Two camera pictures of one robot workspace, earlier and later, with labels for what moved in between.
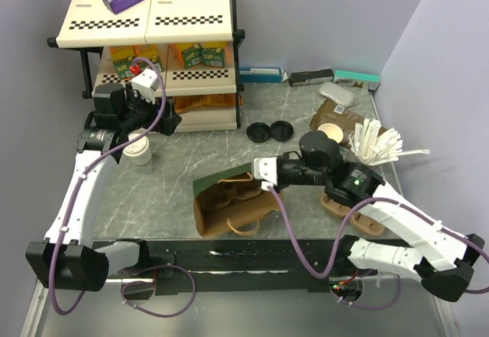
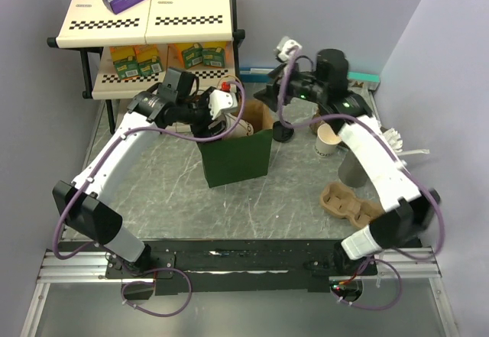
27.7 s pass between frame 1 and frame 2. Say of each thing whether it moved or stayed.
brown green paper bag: moved
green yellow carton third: stayed
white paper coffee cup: moved
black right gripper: moved
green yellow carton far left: stayed
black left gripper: moved
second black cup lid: stayed
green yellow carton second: stayed
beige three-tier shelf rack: stayed
